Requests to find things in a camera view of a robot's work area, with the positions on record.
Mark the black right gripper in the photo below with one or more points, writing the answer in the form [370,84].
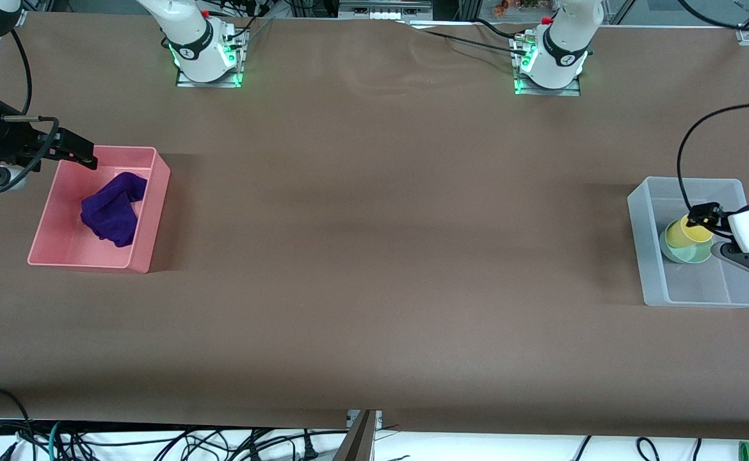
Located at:
[9,142]

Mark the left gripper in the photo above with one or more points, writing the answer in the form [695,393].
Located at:
[707,214]

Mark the yellow cup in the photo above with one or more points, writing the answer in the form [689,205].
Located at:
[678,234]

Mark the mint green bowl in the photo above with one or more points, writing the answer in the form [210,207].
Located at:
[688,255]

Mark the purple cloth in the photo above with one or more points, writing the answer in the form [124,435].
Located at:
[112,211]

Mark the clear plastic bin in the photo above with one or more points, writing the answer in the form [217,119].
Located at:
[701,288]

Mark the pink plastic bin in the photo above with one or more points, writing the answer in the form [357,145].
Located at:
[67,237]

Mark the orange small object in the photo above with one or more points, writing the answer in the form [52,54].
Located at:
[501,8]

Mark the white power strip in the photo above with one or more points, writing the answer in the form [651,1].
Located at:
[384,11]

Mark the dark wooden bar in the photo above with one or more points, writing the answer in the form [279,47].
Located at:
[356,442]

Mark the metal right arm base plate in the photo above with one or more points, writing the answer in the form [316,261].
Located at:
[185,82]

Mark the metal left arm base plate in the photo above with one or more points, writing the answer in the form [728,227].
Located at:
[573,91]

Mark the metal table corner bracket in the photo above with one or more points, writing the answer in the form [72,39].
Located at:
[747,36]

